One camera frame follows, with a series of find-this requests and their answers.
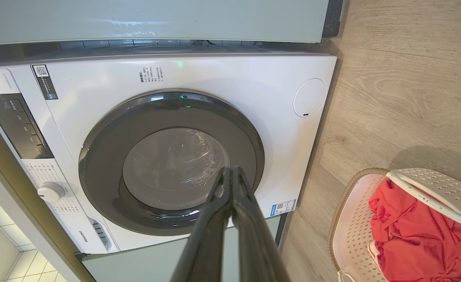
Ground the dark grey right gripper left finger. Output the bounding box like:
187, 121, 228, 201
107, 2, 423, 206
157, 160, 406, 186
171, 167, 233, 282

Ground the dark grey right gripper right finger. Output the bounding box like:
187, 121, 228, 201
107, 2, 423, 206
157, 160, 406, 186
230, 166, 291, 282

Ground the white perforated plastic laundry basket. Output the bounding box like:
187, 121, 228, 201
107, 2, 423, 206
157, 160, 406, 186
329, 168, 461, 282

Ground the pale green cabinet base panel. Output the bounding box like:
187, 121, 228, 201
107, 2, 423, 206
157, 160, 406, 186
81, 215, 290, 282

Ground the grey round washing machine door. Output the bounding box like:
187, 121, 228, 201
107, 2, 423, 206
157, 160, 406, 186
78, 90, 265, 236

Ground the red garment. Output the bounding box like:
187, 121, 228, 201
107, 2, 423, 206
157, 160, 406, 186
367, 178, 461, 282

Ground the white washing machine dial knob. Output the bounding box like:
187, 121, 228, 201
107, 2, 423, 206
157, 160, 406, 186
37, 181, 66, 203

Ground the white front-load washing machine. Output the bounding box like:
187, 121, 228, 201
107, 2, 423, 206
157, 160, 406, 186
0, 45, 337, 254

